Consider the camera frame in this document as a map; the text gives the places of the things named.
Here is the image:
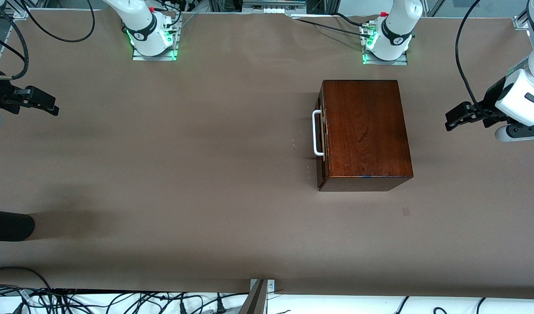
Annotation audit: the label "wooden drawer with white handle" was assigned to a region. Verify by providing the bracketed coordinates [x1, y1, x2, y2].
[313, 95, 328, 183]

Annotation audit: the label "dark brown wooden cabinet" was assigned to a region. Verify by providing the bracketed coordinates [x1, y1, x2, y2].
[317, 79, 414, 192]

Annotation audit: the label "black cylinder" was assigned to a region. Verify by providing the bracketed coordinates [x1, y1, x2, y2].
[0, 209, 35, 242]

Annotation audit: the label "brown paper table cover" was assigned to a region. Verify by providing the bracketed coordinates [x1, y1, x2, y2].
[0, 9, 534, 299]

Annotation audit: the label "thick black right gripper cable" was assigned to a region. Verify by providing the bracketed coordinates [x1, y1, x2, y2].
[0, 5, 29, 80]

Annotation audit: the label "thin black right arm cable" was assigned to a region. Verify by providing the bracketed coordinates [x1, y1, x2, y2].
[20, 0, 95, 43]

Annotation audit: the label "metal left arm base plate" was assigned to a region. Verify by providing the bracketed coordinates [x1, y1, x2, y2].
[362, 48, 408, 66]

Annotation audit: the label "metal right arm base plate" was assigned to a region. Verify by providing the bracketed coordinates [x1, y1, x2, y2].
[132, 44, 178, 61]

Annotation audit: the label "short black base cable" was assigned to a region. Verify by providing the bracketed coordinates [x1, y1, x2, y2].
[334, 12, 365, 27]

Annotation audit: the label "long black base cable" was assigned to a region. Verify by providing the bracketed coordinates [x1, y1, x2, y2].
[293, 17, 371, 38]

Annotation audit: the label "black right base cables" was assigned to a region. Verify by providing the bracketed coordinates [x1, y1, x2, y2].
[156, 0, 184, 29]

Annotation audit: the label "tangled black cable bundle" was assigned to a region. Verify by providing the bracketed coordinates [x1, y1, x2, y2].
[0, 266, 250, 314]

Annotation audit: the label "silver metal frame rail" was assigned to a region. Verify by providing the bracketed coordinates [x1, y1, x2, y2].
[242, 0, 306, 14]

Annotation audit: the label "silver bracket with grey post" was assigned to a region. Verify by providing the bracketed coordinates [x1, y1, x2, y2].
[238, 278, 276, 314]

